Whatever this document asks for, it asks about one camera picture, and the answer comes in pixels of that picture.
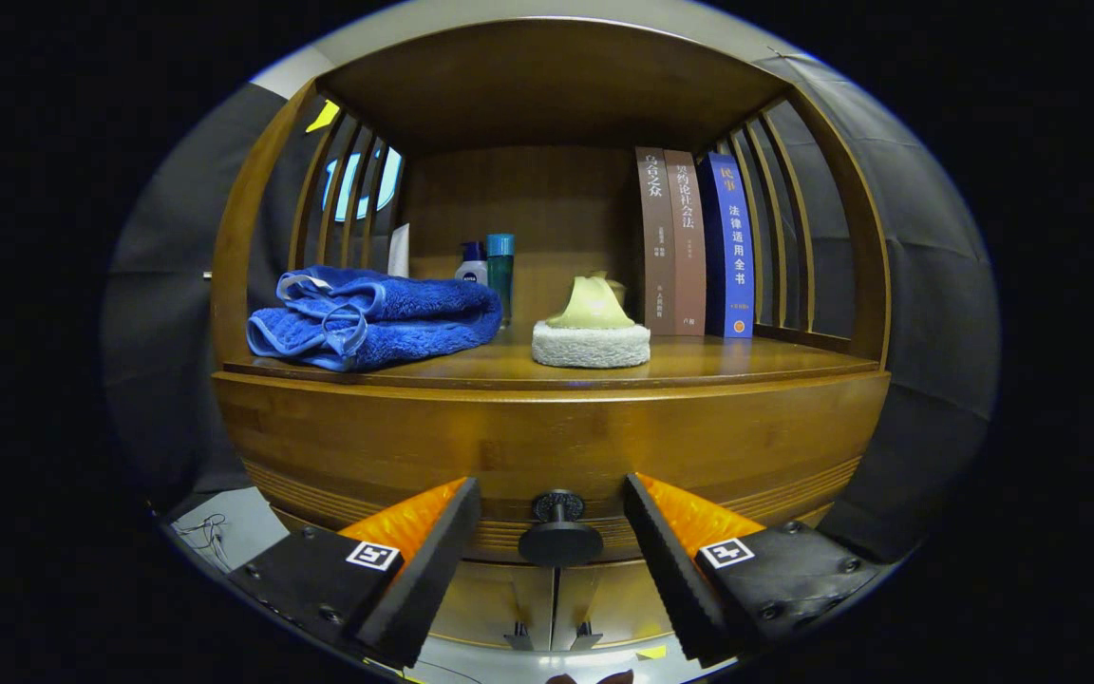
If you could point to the blue folded towel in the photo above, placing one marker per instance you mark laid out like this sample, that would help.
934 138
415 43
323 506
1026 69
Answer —
414 313

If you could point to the blue book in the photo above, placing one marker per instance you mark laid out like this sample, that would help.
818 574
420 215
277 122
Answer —
729 247

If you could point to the dark brown book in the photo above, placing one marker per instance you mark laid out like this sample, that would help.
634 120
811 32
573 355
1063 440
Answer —
655 247

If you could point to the small yellow tape piece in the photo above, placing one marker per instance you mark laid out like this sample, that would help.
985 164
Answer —
651 653

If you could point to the wooden drawer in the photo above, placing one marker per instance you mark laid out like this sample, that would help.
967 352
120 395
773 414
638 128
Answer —
556 437

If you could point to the wooden countertop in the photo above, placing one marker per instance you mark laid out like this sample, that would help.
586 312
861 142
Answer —
746 359

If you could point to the wooden cabinet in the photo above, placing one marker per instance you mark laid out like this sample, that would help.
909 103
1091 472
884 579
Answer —
528 209

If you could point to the wooden cabinet door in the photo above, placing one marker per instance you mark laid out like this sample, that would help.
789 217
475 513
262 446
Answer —
618 598
490 603

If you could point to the white tube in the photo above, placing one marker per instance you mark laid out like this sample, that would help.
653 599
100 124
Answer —
400 255

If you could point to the beige lidded tea cup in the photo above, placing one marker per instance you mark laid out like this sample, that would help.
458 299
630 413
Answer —
617 290

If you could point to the teal clear bottle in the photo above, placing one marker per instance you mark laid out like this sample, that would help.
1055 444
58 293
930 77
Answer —
500 275

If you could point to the reddish brown book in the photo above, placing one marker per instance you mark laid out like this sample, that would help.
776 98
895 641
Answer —
688 256

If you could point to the white lotion bottle blue cap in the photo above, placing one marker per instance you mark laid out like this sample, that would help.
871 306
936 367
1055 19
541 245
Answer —
471 271

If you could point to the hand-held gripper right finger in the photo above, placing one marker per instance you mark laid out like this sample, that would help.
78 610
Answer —
670 579

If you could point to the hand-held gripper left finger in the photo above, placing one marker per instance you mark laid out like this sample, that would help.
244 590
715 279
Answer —
428 579

